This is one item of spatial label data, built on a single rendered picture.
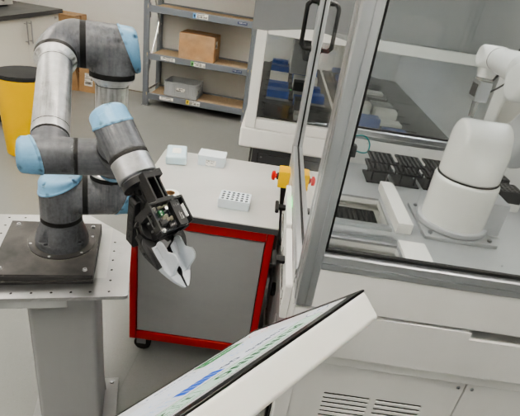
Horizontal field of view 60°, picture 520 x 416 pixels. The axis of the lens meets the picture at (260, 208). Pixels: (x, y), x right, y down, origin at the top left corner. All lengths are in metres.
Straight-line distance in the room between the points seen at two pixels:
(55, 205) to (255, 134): 1.20
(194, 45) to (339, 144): 4.54
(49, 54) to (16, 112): 2.82
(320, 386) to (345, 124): 0.71
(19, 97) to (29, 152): 2.98
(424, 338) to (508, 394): 0.31
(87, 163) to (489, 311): 0.93
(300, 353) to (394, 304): 0.52
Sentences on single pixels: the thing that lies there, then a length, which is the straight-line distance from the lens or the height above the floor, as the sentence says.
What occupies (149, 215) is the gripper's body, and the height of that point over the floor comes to 1.21.
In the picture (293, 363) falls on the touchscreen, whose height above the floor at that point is 1.18.
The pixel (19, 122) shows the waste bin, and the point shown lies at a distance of 4.01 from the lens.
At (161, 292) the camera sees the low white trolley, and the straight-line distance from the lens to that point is 1.98.
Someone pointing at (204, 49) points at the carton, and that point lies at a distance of 5.34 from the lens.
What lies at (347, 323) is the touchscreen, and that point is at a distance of 0.69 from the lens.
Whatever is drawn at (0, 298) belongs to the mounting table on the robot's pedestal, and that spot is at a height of 0.76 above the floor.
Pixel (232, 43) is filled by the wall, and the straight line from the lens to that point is 5.70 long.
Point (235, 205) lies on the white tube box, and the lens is 1.79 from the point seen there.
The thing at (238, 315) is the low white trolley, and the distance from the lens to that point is 1.99.
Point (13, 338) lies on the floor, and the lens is 2.40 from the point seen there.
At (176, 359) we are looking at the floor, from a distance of 2.21.
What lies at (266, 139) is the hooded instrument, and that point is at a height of 0.86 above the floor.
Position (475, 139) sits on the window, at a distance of 0.96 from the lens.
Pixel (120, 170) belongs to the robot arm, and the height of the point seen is 1.26.
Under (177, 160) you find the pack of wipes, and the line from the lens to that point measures 2.12.
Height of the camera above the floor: 1.62
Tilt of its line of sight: 28 degrees down
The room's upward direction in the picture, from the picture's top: 9 degrees clockwise
